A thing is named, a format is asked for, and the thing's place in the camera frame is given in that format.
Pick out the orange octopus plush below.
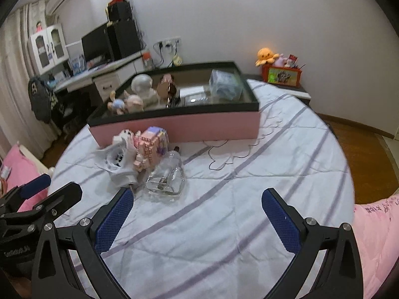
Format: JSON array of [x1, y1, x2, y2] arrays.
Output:
[[256, 47, 279, 67]]

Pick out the black computer tower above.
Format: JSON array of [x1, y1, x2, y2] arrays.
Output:
[[106, 18, 141, 60]]

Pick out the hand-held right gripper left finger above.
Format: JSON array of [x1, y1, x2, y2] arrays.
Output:
[[31, 187, 134, 299]]

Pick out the white toy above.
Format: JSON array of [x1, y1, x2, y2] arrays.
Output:
[[95, 130, 140, 188]]

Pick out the white wall power outlet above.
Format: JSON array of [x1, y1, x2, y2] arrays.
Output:
[[155, 36, 182, 52]]

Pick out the black and white nightstand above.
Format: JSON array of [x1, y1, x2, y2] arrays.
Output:
[[246, 74, 311, 106]]

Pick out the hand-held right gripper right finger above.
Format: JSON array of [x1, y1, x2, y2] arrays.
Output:
[[261, 188, 365, 299]]

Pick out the white astronaut figurine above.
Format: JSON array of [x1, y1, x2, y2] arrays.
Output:
[[131, 74, 160, 110]]

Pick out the pink pillow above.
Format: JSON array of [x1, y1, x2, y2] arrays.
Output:
[[0, 145, 50, 212]]

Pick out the white power adapter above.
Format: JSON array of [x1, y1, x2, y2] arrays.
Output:
[[180, 86, 207, 98]]

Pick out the white desk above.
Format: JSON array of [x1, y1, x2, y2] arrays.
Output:
[[51, 51, 153, 103]]

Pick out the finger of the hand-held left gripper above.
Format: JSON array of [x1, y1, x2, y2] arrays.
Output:
[[0, 173, 52, 213], [31, 182, 83, 225]]

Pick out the red white carton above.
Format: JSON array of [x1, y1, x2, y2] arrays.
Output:
[[285, 54, 306, 69]]

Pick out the beige curtain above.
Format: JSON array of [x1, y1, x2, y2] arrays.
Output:
[[0, 3, 63, 159]]

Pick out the clear glass bottle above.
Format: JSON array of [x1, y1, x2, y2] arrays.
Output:
[[146, 146, 187, 198]]

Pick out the clear plastic case green label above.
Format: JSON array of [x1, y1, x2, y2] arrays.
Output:
[[209, 69, 244, 102]]

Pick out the black power cable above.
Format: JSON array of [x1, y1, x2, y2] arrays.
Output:
[[153, 42, 166, 69]]

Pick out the white glass door cabinet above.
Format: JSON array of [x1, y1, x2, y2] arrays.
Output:
[[27, 23, 69, 75]]

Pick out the red cartoon storage box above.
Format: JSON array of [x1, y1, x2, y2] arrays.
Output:
[[261, 64, 303, 88]]

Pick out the pink storage box black rim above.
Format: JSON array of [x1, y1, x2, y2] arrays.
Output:
[[86, 61, 261, 148]]

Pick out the pink quilt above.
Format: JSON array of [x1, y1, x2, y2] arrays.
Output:
[[354, 193, 399, 299]]

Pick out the small brown doll figure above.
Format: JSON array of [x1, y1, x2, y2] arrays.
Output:
[[107, 91, 128, 114]]

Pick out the black computer monitor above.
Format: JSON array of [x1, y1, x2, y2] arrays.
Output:
[[81, 23, 114, 64]]

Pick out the blue white packages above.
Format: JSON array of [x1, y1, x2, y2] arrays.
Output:
[[69, 54, 86, 75]]

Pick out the pink block figure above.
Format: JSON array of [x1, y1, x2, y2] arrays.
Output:
[[132, 126, 170, 173]]

